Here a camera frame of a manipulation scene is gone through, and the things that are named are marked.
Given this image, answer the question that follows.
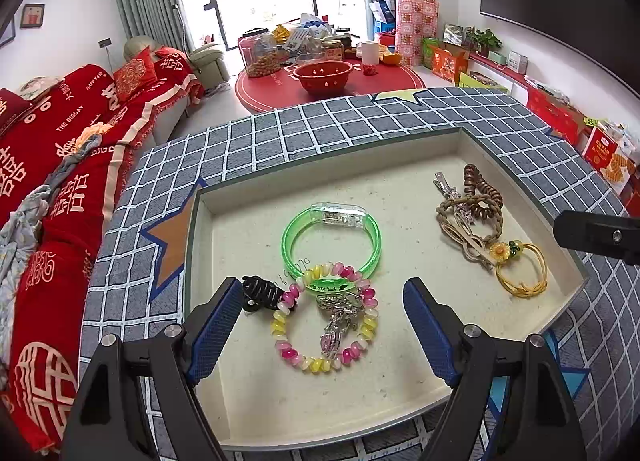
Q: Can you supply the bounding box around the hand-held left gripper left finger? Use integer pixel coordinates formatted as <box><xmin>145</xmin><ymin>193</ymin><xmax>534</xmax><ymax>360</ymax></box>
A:
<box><xmin>64</xmin><ymin>277</ymin><xmax>246</xmax><ymax>461</ymax></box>

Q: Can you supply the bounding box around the round red table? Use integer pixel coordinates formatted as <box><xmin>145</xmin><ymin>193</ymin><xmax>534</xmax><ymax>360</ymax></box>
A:
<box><xmin>235</xmin><ymin>58</ymin><xmax>428</xmax><ymax>114</ymax></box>

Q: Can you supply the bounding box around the silver metal hair clip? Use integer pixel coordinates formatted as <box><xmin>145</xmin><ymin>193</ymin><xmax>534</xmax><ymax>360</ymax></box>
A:
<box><xmin>432</xmin><ymin>171</ymin><xmax>473</xmax><ymax>227</ymax></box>

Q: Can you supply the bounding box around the green potted plant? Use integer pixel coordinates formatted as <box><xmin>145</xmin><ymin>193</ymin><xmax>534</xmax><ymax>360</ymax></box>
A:
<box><xmin>465</xmin><ymin>27</ymin><xmax>503</xmax><ymax>58</ymax></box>

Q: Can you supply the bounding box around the grey checkered table cloth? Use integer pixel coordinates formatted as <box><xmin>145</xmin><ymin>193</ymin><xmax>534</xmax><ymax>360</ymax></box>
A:
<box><xmin>85</xmin><ymin>86</ymin><xmax>640</xmax><ymax>461</ymax></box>

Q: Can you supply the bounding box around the black hair claw clip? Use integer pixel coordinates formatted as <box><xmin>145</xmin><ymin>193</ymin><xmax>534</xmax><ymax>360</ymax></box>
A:
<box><xmin>240</xmin><ymin>275</ymin><xmax>300</xmax><ymax>314</ymax></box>

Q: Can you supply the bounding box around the grey tray with cream inside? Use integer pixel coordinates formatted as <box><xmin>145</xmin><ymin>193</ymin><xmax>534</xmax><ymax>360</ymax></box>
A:
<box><xmin>182</xmin><ymin>126</ymin><xmax>591</xmax><ymax>453</ymax></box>

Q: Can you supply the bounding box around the brown spiral hair tie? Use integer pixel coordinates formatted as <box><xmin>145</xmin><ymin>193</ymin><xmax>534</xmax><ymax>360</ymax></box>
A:
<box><xmin>462</xmin><ymin>164</ymin><xmax>503</xmax><ymax>222</ymax></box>

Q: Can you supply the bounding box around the green translucent bracelet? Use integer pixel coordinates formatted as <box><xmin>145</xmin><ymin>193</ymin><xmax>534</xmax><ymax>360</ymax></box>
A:
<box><xmin>281</xmin><ymin>201</ymin><xmax>385</xmax><ymax>294</ymax></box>

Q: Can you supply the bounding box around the beige bow hair clip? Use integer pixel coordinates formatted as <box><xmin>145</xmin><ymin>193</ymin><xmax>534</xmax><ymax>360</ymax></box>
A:
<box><xmin>442</xmin><ymin>221</ymin><xmax>496</xmax><ymax>269</ymax></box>

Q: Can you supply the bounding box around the silver pink rhinestone claw clip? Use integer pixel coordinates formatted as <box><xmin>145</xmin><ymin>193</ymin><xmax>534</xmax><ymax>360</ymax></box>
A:
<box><xmin>316</xmin><ymin>291</ymin><xmax>366</xmax><ymax>322</ymax></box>
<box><xmin>319</xmin><ymin>316</ymin><xmax>358</xmax><ymax>359</ymax></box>

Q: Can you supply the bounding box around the pink yellow beaded bracelet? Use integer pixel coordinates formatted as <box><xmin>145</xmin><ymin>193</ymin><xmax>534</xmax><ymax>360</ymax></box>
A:
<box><xmin>270</xmin><ymin>262</ymin><xmax>378</xmax><ymax>374</ymax></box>

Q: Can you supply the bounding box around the red patterned gift box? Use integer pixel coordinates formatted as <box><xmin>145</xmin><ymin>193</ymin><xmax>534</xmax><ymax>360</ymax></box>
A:
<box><xmin>395</xmin><ymin>0</ymin><xmax>440</xmax><ymax>68</ymax></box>

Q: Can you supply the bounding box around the brown braided hair tie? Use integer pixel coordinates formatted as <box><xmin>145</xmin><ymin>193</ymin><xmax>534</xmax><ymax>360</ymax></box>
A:
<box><xmin>434</xmin><ymin>194</ymin><xmax>503</xmax><ymax>237</ymax></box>

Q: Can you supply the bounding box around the blue and white box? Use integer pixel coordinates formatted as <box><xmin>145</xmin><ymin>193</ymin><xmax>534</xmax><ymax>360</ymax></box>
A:
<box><xmin>369</xmin><ymin>0</ymin><xmax>398</xmax><ymax>24</ymax></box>

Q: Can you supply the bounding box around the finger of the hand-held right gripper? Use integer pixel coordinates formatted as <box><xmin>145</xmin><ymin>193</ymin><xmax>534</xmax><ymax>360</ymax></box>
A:
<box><xmin>553</xmin><ymin>210</ymin><xmax>640</xmax><ymax>266</ymax></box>

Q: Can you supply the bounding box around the light blue crumpled cloth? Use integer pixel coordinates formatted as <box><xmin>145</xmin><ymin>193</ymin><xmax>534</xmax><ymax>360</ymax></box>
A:
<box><xmin>0</xmin><ymin>134</ymin><xmax>101</xmax><ymax>342</ymax></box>

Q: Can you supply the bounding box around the beige armchair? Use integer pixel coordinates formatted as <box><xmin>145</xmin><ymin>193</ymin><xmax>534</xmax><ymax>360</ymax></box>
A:
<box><xmin>187</xmin><ymin>40</ymin><xmax>231</xmax><ymax>89</ymax></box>

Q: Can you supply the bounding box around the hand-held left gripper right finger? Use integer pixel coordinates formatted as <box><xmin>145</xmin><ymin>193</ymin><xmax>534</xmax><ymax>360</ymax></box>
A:
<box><xmin>402</xmin><ymin>277</ymin><xmax>587</xmax><ymax>461</ymax></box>

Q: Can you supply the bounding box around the small framed picture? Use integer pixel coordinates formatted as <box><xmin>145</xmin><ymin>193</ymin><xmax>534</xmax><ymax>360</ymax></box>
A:
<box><xmin>20</xmin><ymin>4</ymin><xmax>47</xmax><ymax>29</ymax></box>

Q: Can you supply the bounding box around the red snack box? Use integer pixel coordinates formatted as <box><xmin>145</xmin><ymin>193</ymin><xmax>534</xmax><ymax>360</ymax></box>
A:
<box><xmin>582</xmin><ymin>124</ymin><xmax>636</xmax><ymax>192</ymax></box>

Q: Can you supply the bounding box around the red patterned cushion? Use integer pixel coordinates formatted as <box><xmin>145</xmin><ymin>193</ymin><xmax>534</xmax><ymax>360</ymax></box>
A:
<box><xmin>114</xmin><ymin>47</ymin><xmax>158</xmax><ymax>102</ymax></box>

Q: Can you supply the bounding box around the clear plastic snack jar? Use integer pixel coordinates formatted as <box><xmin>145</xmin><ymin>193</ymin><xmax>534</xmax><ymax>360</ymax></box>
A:
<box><xmin>238</xmin><ymin>34</ymin><xmax>281</xmax><ymax>78</ymax></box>

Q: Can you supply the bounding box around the yellow hair tie with sunflower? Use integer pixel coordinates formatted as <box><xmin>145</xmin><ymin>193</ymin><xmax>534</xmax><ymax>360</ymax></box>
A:
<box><xmin>487</xmin><ymin>240</ymin><xmax>548</xmax><ymax>298</ymax></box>

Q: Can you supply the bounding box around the red colander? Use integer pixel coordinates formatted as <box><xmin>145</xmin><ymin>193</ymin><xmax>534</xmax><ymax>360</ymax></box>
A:
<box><xmin>292</xmin><ymin>60</ymin><xmax>355</xmax><ymax>96</ymax></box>

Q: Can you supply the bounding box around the red printed sofa cover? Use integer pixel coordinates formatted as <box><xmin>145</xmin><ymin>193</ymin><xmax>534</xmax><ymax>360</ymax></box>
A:
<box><xmin>0</xmin><ymin>46</ymin><xmax>206</xmax><ymax>452</ymax></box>

